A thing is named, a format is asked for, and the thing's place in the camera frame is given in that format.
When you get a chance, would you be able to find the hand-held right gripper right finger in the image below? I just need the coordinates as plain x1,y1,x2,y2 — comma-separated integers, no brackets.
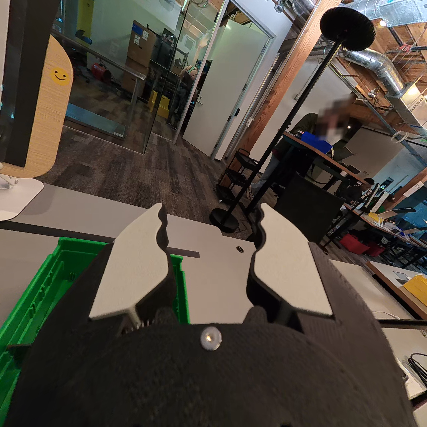
246,203,334,326

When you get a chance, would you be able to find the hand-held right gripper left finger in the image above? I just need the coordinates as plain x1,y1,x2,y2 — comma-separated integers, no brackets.
88,203,175,329

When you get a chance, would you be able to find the green storage bin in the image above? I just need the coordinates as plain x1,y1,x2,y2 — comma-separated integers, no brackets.
0,237,191,417

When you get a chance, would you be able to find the dark tape strip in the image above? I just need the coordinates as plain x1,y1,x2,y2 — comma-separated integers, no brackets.
167,247,201,259

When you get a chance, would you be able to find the black rectangular panel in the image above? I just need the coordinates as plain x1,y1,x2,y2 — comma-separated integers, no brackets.
274,173,346,244

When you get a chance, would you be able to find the black utility cart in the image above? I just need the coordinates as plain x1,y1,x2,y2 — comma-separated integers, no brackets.
215,148,267,204

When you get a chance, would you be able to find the wood-edged white desk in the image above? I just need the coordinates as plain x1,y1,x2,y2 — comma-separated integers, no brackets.
365,260,427,321

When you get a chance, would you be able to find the long wooden desk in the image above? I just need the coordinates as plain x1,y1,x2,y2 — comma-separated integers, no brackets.
345,203,427,267

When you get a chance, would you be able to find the wooden standing desk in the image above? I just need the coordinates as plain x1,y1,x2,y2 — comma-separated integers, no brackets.
254,131,371,214

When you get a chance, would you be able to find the blue storage bin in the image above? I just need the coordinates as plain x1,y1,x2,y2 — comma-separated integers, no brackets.
300,131,334,154

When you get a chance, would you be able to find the yellow step stool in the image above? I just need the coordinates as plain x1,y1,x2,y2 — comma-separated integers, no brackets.
147,90,171,119

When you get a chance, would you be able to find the rounded wooden board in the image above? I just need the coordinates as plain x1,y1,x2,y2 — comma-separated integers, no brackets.
0,35,74,179

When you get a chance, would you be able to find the white door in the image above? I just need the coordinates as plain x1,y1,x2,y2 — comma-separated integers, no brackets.
182,18,276,157

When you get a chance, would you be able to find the cardboard box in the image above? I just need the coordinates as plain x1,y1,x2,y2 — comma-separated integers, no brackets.
127,20,157,67
121,58,149,95

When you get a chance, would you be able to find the red round appliance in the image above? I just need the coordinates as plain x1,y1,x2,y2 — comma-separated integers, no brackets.
91,63,112,82

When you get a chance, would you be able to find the metal ventilation unit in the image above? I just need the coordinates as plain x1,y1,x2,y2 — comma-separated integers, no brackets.
387,85,427,135

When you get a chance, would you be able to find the yellow smiley sticker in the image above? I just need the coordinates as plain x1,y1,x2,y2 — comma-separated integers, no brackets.
50,67,71,87

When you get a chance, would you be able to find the black floor lamp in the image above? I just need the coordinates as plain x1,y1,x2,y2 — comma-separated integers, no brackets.
209,7,377,233

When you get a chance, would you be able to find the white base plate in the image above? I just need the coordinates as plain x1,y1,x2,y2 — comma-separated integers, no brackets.
0,173,44,221

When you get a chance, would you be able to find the coiled black cable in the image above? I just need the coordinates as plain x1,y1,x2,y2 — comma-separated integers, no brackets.
408,353,427,387

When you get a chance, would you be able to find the short silver spiral duct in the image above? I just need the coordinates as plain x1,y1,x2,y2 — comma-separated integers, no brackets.
337,47,406,99

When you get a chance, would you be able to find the silver rectangular foil duct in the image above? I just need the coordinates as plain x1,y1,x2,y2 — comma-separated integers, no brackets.
340,0,427,29

